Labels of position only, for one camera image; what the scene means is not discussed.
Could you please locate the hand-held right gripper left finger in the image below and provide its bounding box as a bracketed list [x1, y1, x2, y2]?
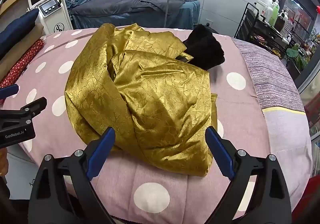
[28, 127, 117, 224]

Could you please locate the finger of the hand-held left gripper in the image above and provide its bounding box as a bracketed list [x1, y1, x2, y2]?
[0, 84, 20, 100]
[0, 97, 48, 127]

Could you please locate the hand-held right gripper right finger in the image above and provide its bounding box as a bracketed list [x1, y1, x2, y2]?
[204, 126, 292, 224]

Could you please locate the gold fur-lined jacket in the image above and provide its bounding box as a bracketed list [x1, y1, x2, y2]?
[64, 23, 225, 177]

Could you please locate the person's left hand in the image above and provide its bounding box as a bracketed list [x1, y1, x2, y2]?
[0, 150, 9, 177]

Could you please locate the red patterned cloth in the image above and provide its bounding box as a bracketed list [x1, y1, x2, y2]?
[0, 39, 45, 104]

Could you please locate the pink polka dot quilt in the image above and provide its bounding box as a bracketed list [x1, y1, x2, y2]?
[0, 27, 313, 222]

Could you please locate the tan cushion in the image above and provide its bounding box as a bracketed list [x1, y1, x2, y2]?
[0, 25, 46, 75]

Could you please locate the navy pillow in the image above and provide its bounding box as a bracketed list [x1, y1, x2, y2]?
[0, 9, 40, 59]

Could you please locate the white beauty machine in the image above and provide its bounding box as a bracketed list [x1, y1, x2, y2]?
[26, 0, 73, 36]

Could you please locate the green potted plant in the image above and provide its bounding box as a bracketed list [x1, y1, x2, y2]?
[286, 44, 310, 71]

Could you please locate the black metal rack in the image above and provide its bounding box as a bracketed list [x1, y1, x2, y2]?
[234, 2, 310, 60]

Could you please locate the blue massage bed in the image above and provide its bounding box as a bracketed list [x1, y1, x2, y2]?
[69, 0, 201, 30]

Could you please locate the grey blanket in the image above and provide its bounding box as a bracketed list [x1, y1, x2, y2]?
[71, 0, 198, 18]

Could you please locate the row of toiletry bottles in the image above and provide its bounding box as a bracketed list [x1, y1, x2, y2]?
[254, 0, 300, 37]

